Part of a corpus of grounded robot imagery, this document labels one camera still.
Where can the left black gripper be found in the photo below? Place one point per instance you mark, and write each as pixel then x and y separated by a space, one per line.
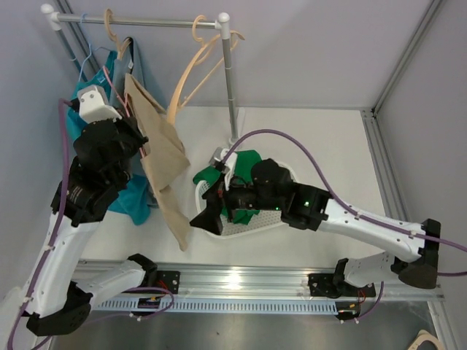
pixel 130 125

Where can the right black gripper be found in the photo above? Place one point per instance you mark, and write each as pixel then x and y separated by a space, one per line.
pixel 209 219

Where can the pink wire hanger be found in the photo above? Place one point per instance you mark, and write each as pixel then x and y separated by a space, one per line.
pixel 113 88

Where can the beige t shirt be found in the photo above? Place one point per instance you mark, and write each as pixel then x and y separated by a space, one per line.
pixel 164 158

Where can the green t shirt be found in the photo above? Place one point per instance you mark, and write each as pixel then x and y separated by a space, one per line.
pixel 245 161

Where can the grey blue t shirt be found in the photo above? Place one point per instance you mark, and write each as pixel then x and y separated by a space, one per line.
pixel 128 61

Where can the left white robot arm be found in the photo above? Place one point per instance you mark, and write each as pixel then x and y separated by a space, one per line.
pixel 59 305

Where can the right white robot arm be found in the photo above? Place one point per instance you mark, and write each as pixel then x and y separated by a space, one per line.
pixel 409 251

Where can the teal t shirt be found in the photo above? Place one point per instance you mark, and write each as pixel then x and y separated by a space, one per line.
pixel 137 199

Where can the white perforated plastic basket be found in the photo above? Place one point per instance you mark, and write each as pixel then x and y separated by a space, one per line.
pixel 271 181

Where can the white clothes rack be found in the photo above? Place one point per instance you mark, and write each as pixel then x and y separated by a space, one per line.
pixel 204 32

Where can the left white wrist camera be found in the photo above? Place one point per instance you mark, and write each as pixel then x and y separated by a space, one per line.
pixel 94 105

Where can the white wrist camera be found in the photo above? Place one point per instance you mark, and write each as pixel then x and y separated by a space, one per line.
pixel 94 105
pixel 224 161

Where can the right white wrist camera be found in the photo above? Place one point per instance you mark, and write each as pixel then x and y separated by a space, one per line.
pixel 224 161

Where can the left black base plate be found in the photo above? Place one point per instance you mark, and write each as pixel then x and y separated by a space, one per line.
pixel 167 279

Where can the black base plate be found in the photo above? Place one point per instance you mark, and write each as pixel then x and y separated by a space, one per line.
pixel 329 286
pixel 167 279

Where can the white slotted cable duct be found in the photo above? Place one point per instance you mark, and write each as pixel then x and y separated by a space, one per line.
pixel 232 306

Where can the blue wire hanger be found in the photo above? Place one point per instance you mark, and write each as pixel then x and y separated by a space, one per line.
pixel 89 73

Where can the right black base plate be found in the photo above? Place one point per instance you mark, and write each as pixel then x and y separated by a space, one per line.
pixel 329 286

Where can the aluminium corner frame post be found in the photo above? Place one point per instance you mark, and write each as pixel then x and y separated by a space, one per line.
pixel 388 183

